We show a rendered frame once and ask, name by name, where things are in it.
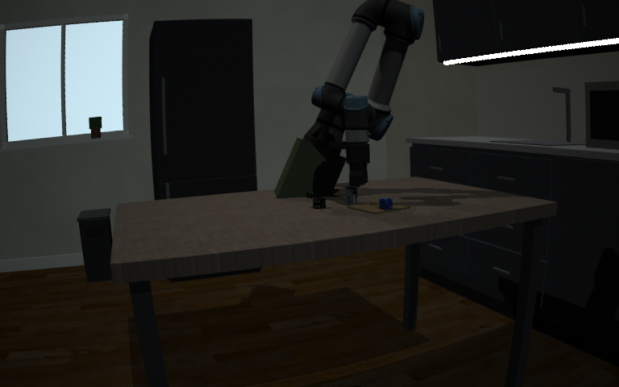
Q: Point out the tan flat mat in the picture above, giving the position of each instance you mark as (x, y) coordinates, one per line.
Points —
(374, 207)

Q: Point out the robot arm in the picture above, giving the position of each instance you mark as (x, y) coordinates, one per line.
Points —
(403, 25)

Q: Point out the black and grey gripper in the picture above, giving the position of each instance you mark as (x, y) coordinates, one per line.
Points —
(358, 156)

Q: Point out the blue die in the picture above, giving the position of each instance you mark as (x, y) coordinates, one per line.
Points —
(386, 203)

